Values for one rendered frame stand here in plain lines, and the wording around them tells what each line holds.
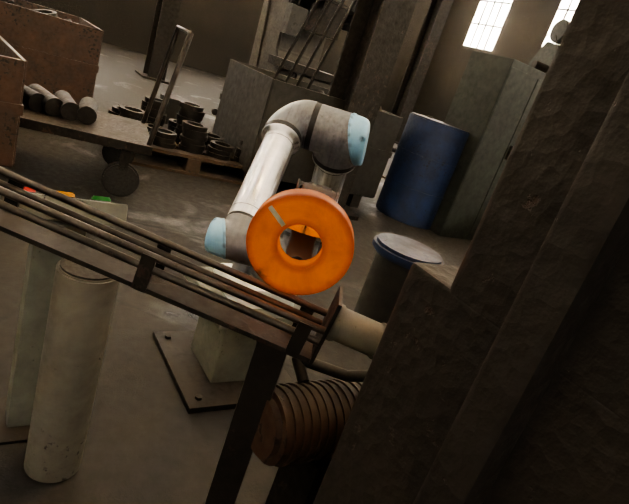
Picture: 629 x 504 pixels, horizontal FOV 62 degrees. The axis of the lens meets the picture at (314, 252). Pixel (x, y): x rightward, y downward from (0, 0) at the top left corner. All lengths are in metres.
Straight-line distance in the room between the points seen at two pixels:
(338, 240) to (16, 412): 0.99
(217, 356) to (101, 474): 0.47
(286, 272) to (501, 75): 3.92
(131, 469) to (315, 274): 0.84
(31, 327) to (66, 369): 0.19
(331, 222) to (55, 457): 0.87
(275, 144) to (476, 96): 3.56
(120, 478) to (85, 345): 0.39
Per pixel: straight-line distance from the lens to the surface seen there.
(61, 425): 1.29
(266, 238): 0.75
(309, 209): 0.73
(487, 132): 4.54
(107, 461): 1.46
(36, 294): 1.30
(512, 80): 4.58
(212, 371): 1.70
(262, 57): 6.75
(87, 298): 1.11
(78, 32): 4.42
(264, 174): 1.14
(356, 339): 0.80
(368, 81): 3.91
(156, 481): 1.43
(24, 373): 1.42
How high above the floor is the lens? 1.02
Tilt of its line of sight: 19 degrees down
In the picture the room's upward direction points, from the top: 19 degrees clockwise
